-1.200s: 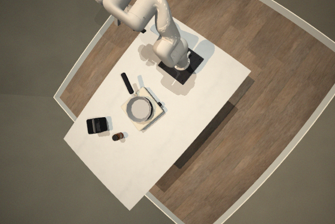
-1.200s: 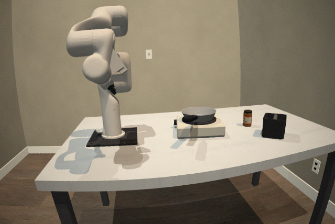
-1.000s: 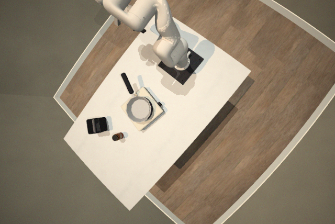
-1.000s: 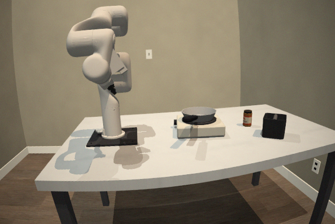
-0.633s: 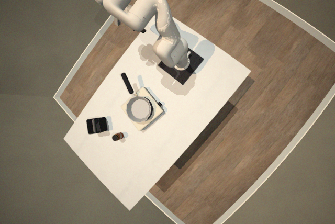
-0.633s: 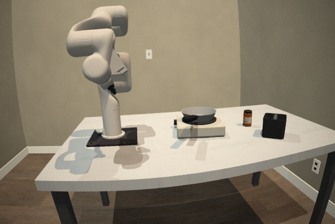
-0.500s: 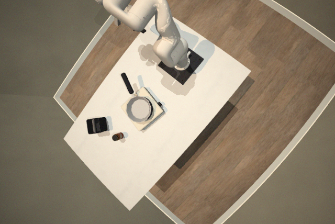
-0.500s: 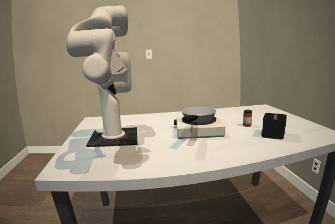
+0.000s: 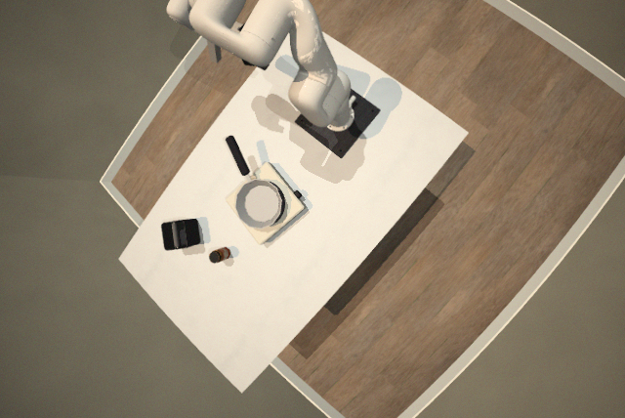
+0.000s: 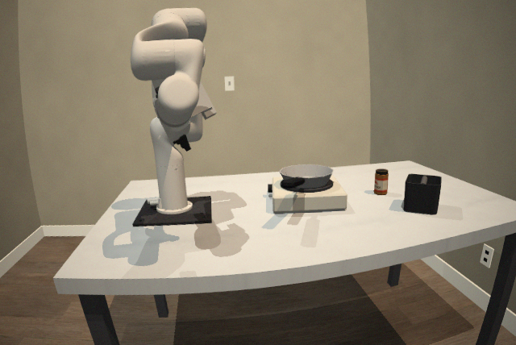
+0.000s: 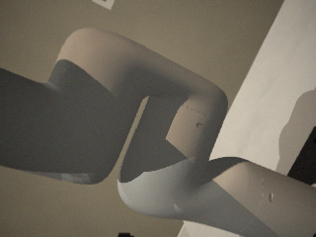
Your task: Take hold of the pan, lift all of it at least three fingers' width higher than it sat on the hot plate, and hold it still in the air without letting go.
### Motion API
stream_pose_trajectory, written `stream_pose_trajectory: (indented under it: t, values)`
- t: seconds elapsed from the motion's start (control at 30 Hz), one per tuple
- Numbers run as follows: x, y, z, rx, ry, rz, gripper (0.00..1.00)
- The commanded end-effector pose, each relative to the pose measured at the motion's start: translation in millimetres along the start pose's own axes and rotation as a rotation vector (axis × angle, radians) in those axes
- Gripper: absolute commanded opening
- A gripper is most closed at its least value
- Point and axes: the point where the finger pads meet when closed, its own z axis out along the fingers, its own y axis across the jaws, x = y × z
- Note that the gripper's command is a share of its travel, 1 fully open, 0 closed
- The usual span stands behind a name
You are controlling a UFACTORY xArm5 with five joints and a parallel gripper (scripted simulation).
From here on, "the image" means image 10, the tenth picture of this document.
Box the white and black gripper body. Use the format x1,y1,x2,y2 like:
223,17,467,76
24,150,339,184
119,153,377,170
154,99,190,142

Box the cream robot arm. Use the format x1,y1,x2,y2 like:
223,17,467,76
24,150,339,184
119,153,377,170
131,8,216,214

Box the dark grey frying pan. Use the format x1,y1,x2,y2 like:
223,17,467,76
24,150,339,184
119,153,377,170
279,164,334,189

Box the small brown spice jar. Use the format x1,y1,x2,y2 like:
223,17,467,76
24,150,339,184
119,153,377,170
374,168,389,195

